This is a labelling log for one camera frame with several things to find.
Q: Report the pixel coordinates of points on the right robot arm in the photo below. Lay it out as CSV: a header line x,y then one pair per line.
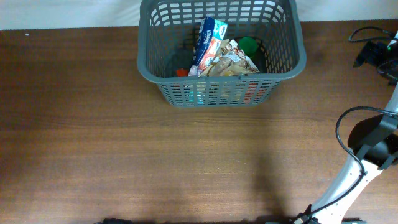
x,y
372,144

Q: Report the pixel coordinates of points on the green lidded glass jar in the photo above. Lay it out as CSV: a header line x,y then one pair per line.
x,y
248,45

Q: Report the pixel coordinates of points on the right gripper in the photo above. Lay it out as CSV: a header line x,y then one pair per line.
x,y
374,58

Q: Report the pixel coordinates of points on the grey plastic shopping basket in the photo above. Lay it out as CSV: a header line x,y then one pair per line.
x,y
168,33

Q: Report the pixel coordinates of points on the brown white snack bag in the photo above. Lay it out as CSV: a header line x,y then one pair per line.
x,y
229,60

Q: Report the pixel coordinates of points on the Kleenex tissue multipack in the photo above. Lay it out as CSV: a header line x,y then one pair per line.
x,y
210,36

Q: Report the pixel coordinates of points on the orange pasta package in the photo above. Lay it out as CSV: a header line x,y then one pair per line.
x,y
238,90

